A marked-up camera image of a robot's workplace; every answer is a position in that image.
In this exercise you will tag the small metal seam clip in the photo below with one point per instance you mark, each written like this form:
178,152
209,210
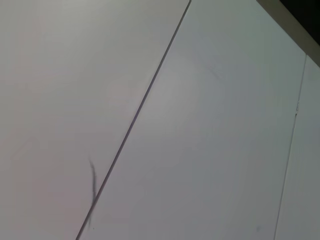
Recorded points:
297,107

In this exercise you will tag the beige trim beam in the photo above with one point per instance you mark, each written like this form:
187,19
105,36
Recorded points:
300,35

